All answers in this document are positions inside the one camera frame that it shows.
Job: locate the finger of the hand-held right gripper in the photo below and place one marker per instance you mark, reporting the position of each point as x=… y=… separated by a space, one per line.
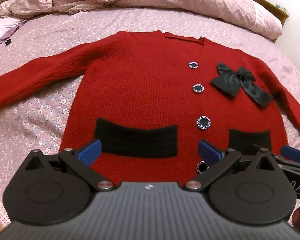
x=291 y=152
x=255 y=147

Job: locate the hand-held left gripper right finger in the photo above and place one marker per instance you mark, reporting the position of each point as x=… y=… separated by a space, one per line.
x=210 y=151

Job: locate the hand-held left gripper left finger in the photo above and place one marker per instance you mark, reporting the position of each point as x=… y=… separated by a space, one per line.
x=91 y=152

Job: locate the red knit cardigan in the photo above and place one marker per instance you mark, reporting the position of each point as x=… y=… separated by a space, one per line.
x=145 y=92

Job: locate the pink floral bed sheet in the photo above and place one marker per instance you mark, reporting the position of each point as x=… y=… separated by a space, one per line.
x=40 y=120

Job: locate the small black clip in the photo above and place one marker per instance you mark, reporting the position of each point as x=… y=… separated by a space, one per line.
x=7 y=42

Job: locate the lilac cloth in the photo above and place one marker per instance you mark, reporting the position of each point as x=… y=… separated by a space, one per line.
x=5 y=30

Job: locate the pink floral quilt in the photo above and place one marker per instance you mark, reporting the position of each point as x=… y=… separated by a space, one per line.
x=190 y=2

